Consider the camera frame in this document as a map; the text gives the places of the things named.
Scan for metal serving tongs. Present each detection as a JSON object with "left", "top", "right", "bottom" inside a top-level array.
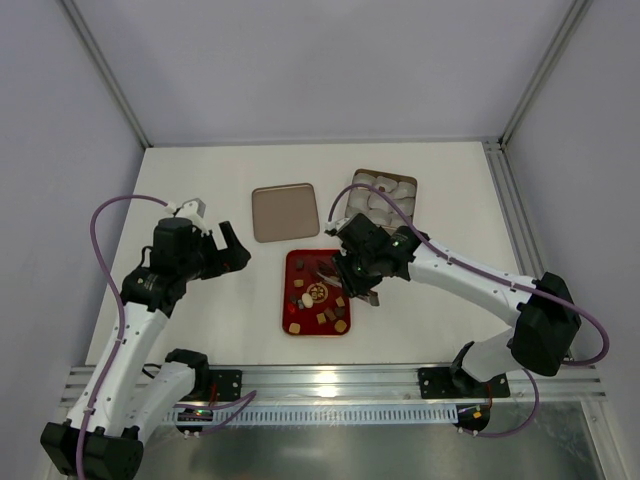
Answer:
[{"left": 310, "top": 266, "right": 380, "bottom": 307}]

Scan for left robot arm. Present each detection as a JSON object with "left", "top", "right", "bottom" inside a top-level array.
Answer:
[{"left": 40, "top": 217, "right": 251, "bottom": 479}]

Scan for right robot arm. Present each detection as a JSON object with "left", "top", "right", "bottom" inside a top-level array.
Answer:
[{"left": 325, "top": 214, "right": 581, "bottom": 396}]

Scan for golden round chocolate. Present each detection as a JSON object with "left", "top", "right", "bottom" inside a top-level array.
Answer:
[{"left": 334, "top": 320, "right": 348, "bottom": 334}]

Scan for white round chocolate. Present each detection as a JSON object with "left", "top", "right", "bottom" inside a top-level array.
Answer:
[{"left": 301, "top": 293, "right": 314, "bottom": 308}]

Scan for red rectangular tray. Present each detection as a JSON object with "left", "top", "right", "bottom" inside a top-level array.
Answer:
[{"left": 281, "top": 249, "right": 352, "bottom": 338}]

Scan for beige tin lid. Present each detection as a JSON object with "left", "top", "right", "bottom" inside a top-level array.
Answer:
[{"left": 251, "top": 183, "right": 320, "bottom": 243}]

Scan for beige tin box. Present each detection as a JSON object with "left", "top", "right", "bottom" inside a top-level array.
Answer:
[{"left": 344, "top": 168, "right": 418, "bottom": 231}]

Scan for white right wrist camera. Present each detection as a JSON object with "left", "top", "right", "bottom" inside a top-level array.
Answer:
[{"left": 324, "top": 217, "right": 351, "bottom": 237}]

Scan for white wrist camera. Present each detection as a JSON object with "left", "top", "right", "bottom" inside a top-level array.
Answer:
[
  {"left": 164, "top": 198, "right": 209, "bottom": 236},
  {"left": 324, "top": 217, "right": 351, "bottom": 237}
]

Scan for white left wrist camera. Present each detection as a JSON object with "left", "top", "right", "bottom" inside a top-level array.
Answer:
[{"left": 164, "top": 198, "right": 209, "bottom": 236}]

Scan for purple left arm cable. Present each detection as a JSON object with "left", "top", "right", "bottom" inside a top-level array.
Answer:
[{"left": 74, "top": 194, "right": 169, "bottom": 479}]

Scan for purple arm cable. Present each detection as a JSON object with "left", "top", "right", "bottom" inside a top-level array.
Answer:
[
  {"left": 74, "top": 194, "right": 169, "bottom": 479},
  {"left": 327, "top": 183, "right": 612, "bottom": 441}
]

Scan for aluminium frame rail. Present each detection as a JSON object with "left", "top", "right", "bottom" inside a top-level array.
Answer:
[{"left": 59, "top": 363, "right": 606, "bottom": 416}]

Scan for white slotted cable duct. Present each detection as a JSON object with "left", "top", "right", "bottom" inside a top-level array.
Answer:
[{"left": 163, "top": 403, "right": 458, "bottom": 428}]

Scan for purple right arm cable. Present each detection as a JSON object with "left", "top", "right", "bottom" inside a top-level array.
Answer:
[{"left": 327, "top": 183, "right": 612, "bottom": 441}]

